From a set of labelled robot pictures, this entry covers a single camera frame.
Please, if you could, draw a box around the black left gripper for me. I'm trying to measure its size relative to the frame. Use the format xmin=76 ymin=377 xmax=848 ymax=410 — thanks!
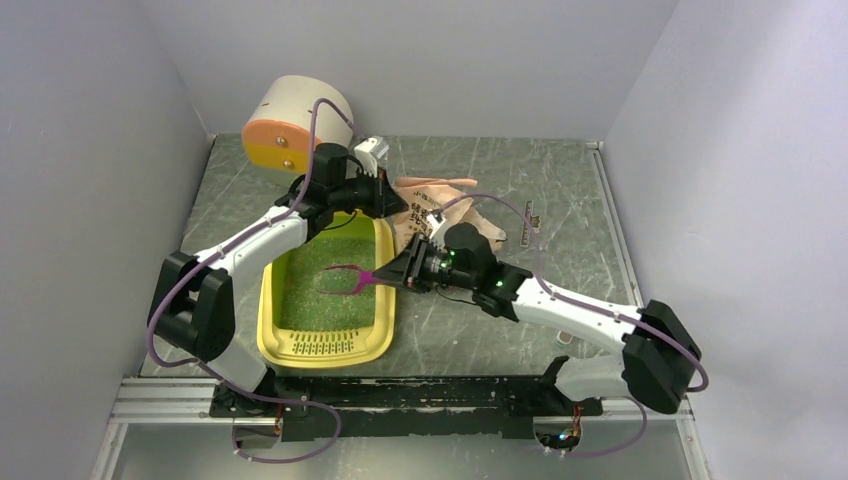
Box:
xmin=329 ymin=164 xmax=408 ymax=219

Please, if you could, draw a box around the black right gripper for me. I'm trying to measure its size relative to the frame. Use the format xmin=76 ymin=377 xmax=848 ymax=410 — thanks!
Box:
xmin=372 ymin=232 xmax=477 ymax=294

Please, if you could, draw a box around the orange cat litter bag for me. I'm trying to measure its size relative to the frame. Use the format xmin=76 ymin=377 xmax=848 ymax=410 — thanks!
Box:
xmin=392 ymin=177 xmax=507 ymax=253

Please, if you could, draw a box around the magenta plastic scoop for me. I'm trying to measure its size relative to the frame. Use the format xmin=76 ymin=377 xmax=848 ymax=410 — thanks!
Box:
xmin=314 ymin=264 xmax=381 ymax=295

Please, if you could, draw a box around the round cream drawer cabinet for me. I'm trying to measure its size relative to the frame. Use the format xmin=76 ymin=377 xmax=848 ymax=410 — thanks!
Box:
xmin=241 ymin=75 xmax=354 ymax=174

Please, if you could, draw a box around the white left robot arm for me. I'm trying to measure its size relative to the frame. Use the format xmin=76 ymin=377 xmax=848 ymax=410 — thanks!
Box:
xmin=146 ymin=136 xmax=407 ymax=416

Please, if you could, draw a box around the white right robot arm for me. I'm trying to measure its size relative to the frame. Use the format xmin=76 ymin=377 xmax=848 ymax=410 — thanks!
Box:
xmin=373 ymin=223 xmax=701 ymax=414

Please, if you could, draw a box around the yellow litter box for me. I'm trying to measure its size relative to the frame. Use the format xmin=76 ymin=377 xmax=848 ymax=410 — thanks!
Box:
xmin=256 ymin=213 xmax=396 ymax=369

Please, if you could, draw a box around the grey oval nail file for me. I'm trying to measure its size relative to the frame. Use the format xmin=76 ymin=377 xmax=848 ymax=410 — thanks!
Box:
xmin=555 ymin=332 xmax=575 ymax=347

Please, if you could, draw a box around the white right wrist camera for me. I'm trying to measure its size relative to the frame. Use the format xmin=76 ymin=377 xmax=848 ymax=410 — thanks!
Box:
xmin=425 ymin=211 xmax=451 ymax=247

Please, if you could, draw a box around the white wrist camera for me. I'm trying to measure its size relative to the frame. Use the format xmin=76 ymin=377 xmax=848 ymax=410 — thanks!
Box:
xmin=425 ymin=211 xmax=451 ymax=247
xmin=353 ymin=136 xmax=390 ymax=176

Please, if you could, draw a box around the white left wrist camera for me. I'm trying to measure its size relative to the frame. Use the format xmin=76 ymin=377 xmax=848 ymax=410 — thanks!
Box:
xmin=353 ymin=136 xmax=390 ymax=176

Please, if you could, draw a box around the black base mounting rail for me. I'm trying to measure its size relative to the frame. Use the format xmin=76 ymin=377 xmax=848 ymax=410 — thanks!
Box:
xmin=209 ymin=375 xmax=603 ymax=442

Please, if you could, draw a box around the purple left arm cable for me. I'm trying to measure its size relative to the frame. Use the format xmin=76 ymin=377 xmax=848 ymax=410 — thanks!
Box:
xmin=146 ymin=97 xmax=362 ymax=464

